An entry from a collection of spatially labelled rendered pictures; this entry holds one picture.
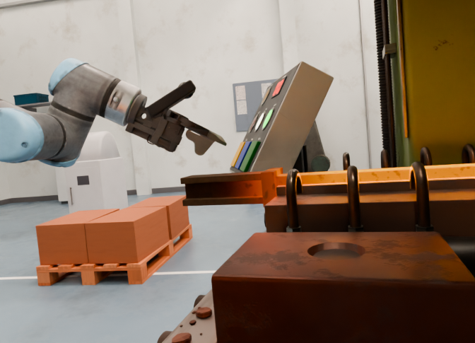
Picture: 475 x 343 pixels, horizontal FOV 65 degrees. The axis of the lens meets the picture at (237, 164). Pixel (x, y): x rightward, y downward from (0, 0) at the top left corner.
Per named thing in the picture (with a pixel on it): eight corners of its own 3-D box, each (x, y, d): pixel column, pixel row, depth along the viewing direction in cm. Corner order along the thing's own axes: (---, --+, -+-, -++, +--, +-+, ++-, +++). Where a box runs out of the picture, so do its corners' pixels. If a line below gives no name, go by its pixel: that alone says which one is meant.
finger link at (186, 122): (205, 138, 82) (169, 121, 81) (208, 130, 82) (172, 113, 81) (206, 137, 78) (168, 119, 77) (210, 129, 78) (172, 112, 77)
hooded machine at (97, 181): (109, 225, 529) (98, 129, 521) (68, 228, 538) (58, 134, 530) (130, 215, 600) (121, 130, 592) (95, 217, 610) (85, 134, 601)
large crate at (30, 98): (49, 104, 864) (49, 95, 862) (37, 102, 821) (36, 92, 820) (27, 107, 873) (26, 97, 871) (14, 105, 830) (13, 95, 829)
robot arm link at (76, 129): (11, 152, 73) (35, 95, 72) (44, 150, 85) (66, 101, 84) (54, 172, 73) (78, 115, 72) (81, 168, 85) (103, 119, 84)
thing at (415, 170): (418, 259, 25) (413, 165, 25) (411, 242, 29) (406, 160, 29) (436, 259, 25) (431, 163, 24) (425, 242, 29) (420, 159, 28)
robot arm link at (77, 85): (57, 97, 83) (75, 56, 82) (110, 121, 85) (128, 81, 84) (38, 95, 74) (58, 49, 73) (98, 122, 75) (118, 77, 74)
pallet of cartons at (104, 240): (148, 283, 288) (141, 221, 285) (35, 287, 302) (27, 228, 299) (193, 237, 422) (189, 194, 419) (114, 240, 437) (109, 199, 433)
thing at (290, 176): (288, 257, 28) (280, 172, 28) (296, 242, 32) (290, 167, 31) (301, 257, 28) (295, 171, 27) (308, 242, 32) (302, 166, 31)
